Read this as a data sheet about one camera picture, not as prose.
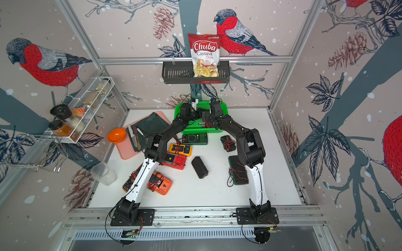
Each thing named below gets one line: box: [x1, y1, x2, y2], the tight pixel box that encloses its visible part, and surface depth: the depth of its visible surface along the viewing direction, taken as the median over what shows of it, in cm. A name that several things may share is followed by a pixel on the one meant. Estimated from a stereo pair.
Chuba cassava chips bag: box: [187, 33, 221, 78], surface depth 85 cm
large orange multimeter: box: [147, 170, 173, 196], surface depth 81 cm
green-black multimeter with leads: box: [227, 155, 250, 188], surface depth 86 cm
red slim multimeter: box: [202, 110, 214, 129], surface depth 97 cm
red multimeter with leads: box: [161, 152, 187, 170], surface depth 90 cm
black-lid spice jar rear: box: [49, 104, 73, 120], surface depth 63 cm
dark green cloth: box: [133, 111, 170, 152], surface depth 113 cm
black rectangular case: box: [191, 156, 209, 179], surface depth 89 cm
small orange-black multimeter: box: [122, 163, 144, 193], surface depth 83 cm
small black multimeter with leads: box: [220, 134, 237, 153], surface depth 97 cm
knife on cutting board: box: [128, 124, 142, 151], surface depth 106 cm
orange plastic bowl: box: [107, 127, 127, 144], surface depth 103 cm
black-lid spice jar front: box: [48, 119, 74, 137], surface depth 62 cm
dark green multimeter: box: [181, 133, 208, 146], surface depth 103 cm
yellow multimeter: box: [168, 143, 193, 157], surface depth 96 cm
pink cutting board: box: [115, 110, 172, 160], surface depth 100 cm
